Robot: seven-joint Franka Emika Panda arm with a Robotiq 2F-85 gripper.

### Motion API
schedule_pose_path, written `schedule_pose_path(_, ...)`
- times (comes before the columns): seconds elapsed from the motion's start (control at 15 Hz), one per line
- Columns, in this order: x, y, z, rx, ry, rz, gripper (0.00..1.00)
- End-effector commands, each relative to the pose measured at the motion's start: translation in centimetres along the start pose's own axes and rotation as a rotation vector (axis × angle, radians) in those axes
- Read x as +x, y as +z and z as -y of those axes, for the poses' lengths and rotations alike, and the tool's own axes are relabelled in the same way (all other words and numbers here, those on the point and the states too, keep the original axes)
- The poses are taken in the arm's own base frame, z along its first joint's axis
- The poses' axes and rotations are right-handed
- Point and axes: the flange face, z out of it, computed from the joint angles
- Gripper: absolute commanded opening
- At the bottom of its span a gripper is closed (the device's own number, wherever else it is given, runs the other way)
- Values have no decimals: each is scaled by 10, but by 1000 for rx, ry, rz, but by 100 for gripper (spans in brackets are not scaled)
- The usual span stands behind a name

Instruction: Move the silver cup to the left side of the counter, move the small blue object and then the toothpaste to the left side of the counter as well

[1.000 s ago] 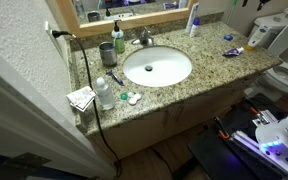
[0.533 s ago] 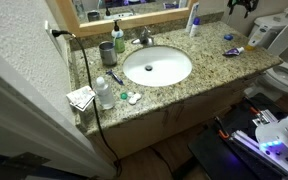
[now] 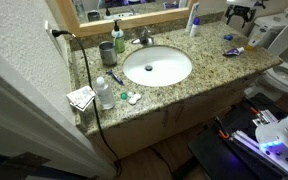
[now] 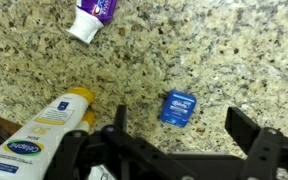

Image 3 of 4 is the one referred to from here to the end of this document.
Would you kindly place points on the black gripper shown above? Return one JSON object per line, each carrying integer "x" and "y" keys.
{"x": 241, "y": 10}

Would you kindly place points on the small blue object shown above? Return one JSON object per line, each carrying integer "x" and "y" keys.
{"x": 228, "y": 37}

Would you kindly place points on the silver metal cup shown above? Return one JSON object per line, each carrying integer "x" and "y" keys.
{"x": 108, "y": 55}

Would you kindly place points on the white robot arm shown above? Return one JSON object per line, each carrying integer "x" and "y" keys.
{"x": 284, "y": 136}

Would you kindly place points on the purple toothpaste tube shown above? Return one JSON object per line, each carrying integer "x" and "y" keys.
{"x": 232, "y": 52}

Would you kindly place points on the white lotion tube orange cap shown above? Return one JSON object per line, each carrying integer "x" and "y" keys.
{"x": 258, "y": 37}

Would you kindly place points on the small white blue-capped bottle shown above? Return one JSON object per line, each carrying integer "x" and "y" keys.
{"x": 194, "y": 29}

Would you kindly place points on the tall white blue tube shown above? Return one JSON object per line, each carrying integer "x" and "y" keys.
{"x": 192, "y": 16}

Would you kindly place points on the white toilet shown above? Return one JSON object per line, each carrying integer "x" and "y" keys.
{"x": 284, "y": 78}

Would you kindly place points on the white oval sink basin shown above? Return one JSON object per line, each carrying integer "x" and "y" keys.
{"x": 164, "y": 71}

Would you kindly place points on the black orange clamp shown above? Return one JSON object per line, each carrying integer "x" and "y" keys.
{"x": 222, "y": 130}
{"x": 254, "y": 110}

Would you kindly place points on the chrome sink faucet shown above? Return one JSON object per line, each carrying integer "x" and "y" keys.
{"x": 145, "y": 38}

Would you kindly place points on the metal sink drain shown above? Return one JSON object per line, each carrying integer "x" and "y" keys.
{"x": 148, "y": 68}

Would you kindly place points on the wood framed mirror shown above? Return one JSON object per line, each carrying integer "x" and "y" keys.
{"x": 127, "y": 24}

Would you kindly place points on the green soap pump bottle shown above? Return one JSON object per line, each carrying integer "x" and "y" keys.
{"x": 120, "y": 43}

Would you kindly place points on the white contact lens case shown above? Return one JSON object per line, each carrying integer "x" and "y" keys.
{"x": 134, "y": 99}

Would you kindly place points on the wooden vanity cabinet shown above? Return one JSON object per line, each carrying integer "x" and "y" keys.
{"x": 157, "y": 123}

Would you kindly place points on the blue razor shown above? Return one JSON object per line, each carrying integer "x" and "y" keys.
{"x": 115, "y": 77}

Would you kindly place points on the green lens case cap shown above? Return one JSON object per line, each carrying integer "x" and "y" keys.
{"x": 124, "y": 96}

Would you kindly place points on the black robot cart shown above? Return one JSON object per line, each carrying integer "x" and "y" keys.
{"x": 214, "y": 156}

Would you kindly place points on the clear plastic bottle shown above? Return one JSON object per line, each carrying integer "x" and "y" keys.
{"x": 105, "y": 95}

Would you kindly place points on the white door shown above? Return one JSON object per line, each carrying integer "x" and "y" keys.
{"x": 34, "y": 133}

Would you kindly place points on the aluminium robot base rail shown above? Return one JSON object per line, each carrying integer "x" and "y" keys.
{"x": 250, "y": 145}

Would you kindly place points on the white wall outlet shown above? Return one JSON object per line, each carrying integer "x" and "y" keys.
{"x": 52, "y": 36}

